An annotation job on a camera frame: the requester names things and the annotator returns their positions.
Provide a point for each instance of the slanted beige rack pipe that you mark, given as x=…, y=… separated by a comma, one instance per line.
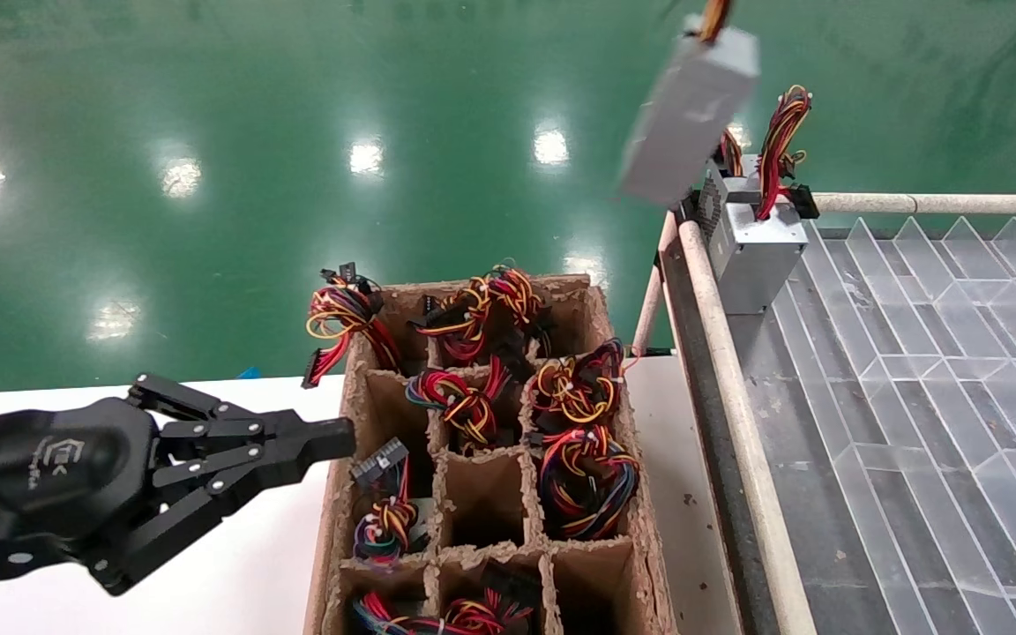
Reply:
x=649, y=309

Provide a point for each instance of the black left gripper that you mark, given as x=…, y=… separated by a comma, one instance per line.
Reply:
x=49, y=467

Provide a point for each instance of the small blue object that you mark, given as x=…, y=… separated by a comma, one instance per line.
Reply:
x=250, y=373

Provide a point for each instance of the brown cardboard divider box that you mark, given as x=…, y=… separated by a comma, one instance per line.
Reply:
x=481, y=494

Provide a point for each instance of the clear plastic divider grid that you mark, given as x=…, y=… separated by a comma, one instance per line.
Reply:
x=958, y=353

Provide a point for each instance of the horizontal beige rack pipe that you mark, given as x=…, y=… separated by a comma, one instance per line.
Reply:
x=940, y=204

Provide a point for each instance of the long beige rack pipe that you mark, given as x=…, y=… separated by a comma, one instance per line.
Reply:
x=737, y=414

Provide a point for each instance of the black rack edge strip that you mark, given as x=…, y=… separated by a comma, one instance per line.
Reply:
x=720, y=441

